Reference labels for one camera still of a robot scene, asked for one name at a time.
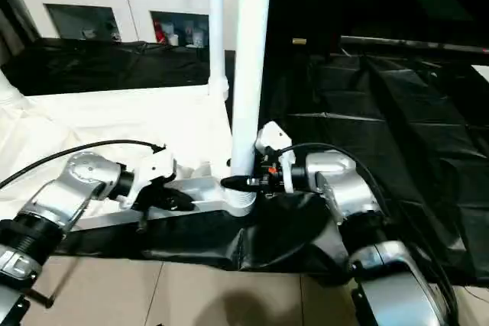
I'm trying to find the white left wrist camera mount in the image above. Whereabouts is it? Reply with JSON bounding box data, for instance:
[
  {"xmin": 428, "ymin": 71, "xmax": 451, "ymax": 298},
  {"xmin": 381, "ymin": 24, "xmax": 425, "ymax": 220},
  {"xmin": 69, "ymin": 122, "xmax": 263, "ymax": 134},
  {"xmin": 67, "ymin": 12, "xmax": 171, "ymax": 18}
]
[{"xmin": 117, "ymin": 145, "xmax": 180, "ymax": 211}]

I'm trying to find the white plastic table leg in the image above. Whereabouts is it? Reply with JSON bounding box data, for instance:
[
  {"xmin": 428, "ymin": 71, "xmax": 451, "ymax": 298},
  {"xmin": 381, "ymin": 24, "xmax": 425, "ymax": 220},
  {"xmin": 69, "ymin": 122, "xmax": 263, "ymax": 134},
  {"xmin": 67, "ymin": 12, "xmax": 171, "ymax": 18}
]
[
  {"xmin": 207, "ymin": 0, "xmax": 231, "ymax": 101},
  {"xmin": 0, "ymin": 71, "xmax": 27, "ymax": 108},
  {"xmin": 228, "ymin": 0, "xmax": 275, "ymax": 209}
]

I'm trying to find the black mat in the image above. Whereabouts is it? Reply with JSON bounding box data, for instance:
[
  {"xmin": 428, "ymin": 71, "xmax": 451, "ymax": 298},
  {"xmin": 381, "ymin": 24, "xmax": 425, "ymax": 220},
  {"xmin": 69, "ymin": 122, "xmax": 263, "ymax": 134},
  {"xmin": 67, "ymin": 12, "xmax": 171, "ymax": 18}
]
[{"xmin": 0, "ymin": 35, "xmax": 489, "ymax": 289}]

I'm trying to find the white plastic table top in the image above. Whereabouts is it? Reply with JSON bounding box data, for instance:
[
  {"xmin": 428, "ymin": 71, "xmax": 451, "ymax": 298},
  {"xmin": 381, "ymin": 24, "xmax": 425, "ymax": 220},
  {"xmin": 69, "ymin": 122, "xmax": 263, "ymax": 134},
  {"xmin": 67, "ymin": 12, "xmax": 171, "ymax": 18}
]
[{"xmin": 0, "ymin": 84, "xmax": 257, "ymax": 232}]

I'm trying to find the white sheet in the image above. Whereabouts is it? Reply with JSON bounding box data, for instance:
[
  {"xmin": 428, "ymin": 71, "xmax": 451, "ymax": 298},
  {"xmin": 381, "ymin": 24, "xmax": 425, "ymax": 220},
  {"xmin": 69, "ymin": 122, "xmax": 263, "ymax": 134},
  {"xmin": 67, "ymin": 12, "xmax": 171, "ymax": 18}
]
[{"xmin": 471, "ymin": 63, "xmax": 489, "ymax": 83}]

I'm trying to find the dark metal stand leg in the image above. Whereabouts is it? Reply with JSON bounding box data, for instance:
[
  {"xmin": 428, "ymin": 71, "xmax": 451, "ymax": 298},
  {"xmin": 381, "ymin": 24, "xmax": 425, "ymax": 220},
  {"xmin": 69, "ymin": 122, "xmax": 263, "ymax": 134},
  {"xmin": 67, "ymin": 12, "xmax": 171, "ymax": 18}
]
[{"xmin": 25, "ymin": 256, "xmax": 82, "ymax": 308}]

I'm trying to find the long metal rod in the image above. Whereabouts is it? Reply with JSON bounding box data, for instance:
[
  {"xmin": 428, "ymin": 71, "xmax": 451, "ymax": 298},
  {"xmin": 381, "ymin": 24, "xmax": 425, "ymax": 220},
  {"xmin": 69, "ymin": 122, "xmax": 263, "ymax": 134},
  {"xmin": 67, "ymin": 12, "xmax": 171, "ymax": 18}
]
[{"xmin": 338, "ymin": 34, "xmax": 489, "ymax": 55}]

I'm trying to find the grey curtain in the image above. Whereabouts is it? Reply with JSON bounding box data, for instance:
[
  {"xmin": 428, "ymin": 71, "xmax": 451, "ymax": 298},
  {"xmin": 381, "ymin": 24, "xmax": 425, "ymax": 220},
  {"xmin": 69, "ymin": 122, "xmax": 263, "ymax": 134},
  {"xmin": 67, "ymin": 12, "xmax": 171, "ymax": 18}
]
[{"xmin": 0, "ymin": 0, "xmax": 40, "ymax": 56}]

